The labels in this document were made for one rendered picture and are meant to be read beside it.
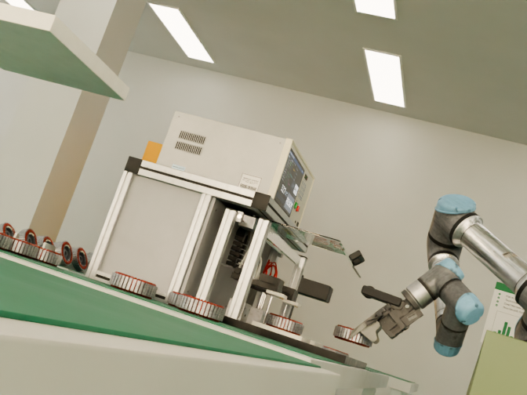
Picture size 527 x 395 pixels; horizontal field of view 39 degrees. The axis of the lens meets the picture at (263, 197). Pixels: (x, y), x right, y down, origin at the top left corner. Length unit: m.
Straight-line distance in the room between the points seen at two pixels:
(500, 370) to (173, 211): 0.97
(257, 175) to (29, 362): 2.02
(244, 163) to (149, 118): 6.35
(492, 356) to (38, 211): 4.56
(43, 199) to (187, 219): 4.05
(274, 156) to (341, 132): 5.75
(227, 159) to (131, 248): 0.39
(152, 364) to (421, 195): 7.45
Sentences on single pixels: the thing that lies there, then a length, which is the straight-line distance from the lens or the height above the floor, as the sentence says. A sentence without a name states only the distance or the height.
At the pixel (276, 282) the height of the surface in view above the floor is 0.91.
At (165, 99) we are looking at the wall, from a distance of 8.56.
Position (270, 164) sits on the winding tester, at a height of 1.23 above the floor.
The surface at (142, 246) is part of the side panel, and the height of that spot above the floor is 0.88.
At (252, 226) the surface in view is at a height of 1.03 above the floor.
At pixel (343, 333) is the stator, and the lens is 2.10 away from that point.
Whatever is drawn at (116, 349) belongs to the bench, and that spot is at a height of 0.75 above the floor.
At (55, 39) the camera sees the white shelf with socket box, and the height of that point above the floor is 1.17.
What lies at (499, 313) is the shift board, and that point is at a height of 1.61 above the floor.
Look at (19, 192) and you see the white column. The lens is 6.16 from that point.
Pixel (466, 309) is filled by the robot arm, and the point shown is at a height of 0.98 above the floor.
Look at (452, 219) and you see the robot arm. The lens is 2.33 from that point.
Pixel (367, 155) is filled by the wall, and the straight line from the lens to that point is 7.84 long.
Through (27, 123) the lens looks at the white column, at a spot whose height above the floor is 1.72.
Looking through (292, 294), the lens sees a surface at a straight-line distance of 2.42.
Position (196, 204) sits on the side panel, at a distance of 2.10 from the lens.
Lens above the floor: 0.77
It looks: 10 degrees up
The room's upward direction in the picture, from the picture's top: 19 degrees clockwise
